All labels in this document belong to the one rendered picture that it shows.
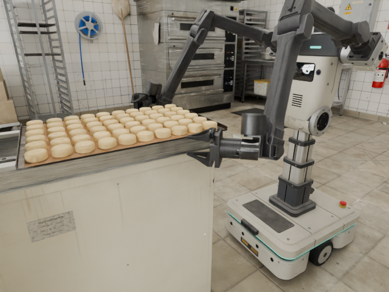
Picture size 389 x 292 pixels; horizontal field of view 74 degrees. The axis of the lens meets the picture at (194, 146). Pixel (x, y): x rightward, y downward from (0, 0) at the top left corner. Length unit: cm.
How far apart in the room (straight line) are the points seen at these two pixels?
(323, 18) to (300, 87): 48
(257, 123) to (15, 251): 71
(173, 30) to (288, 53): 353
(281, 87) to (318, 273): 119
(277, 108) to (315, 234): 93
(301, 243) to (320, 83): 79
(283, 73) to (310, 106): 60
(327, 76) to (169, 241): 100
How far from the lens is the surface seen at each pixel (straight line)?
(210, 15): 130
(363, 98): 525
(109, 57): 494
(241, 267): 164
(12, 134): 103
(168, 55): 426
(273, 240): 146
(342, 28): 113
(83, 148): 73
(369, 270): 187
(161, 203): 89
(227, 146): 70
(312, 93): 138
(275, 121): 77
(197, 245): 108
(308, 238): 152
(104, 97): 496
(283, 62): 82
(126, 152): 78
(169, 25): 424
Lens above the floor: 117
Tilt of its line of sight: 21 degrees down
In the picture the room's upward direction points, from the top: straight up
